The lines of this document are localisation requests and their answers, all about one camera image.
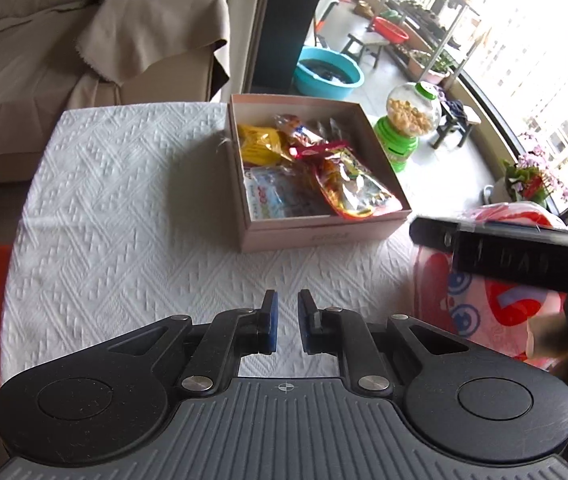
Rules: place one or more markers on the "person's right hand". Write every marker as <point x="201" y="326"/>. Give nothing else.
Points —
<point x="549" y="337"/>

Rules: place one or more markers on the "yellow snack packet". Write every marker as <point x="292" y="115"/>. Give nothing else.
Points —
<point x="259" y="145"/>

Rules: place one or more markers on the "red printed food pouch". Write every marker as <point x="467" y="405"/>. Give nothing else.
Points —
<point x="354" y="185"/>

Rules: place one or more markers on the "clear barcode packet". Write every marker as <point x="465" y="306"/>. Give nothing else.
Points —
<point x="334" y="127"/>

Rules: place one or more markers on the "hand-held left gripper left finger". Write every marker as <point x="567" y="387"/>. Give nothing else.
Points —
<point x="270" y="322"/>

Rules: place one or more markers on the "red white plastic bag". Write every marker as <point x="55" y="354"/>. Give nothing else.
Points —
<point x="489" y="300"/>

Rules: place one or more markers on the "pink planter pot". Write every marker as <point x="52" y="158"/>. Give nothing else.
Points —
<point x="429" y="67"/>

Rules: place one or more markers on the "pink flowering potted plant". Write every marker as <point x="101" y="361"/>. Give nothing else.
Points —
<point x="534" y="175"/>

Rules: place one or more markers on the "green candy dispenser jar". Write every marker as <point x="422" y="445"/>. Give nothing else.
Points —
<point x="404" y="120"/>

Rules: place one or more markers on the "blue plastic basin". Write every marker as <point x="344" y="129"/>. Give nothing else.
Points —
<point x="329" y="72"/>

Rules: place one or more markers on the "dark low stool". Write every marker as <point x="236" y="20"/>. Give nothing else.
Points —
<point x="364" y="47"/>
<point x="456" y="120"/>

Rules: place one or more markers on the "light blue clear packet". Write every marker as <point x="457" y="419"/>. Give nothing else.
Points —
<point x="284" y="192"/>

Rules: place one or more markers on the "beige covered sofa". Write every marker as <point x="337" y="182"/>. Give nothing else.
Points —
<point x="64" y="35"/>

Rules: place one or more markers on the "clear round cake packet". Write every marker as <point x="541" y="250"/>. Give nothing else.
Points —
<point x="296" y="127"/>

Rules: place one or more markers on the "pink cardboard box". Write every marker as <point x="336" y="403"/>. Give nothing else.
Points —
<point x="314" y="232"/>

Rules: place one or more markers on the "white textured tablecloth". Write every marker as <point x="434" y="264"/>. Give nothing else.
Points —
<point x="129" y="220"/>

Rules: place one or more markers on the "metal plant rack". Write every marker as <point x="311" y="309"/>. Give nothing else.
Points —
<point x="434" y="10"/>

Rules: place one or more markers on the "red plastic basin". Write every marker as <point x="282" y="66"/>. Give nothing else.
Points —
<point x="391" y="29"/>

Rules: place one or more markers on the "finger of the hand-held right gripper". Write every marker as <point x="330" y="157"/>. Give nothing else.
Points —
<point x="431" y="234"/>

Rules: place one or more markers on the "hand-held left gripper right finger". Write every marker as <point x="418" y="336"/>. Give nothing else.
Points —
<point x="306" y="322"/>

